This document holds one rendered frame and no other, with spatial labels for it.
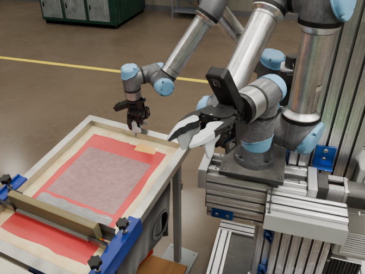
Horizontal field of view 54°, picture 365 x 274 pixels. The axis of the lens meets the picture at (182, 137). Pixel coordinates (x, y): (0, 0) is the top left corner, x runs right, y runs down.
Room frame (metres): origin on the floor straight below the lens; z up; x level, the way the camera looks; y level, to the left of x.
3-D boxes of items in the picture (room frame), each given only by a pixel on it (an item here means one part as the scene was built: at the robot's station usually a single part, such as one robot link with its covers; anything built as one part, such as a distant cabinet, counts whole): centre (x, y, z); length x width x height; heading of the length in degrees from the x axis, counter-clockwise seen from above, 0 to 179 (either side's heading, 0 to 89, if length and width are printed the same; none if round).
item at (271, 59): (1.55, -0.40, 1.42); 0.13 x 0.12 x 0.14; 22
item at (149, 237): (1.12, 0.20, 0.77); 0.46 x 0.09 x 0.36; 155
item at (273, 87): (0.78, -0.20, 1.65); 0.11 x 0.08 x 0.09; 140
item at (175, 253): (1.61, 0.03, 0.48); 0.22 x 0.22 x 0.96; 65
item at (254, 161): (1.07, -0.26, 1.31); 0.15 x 0.15 x 0.10
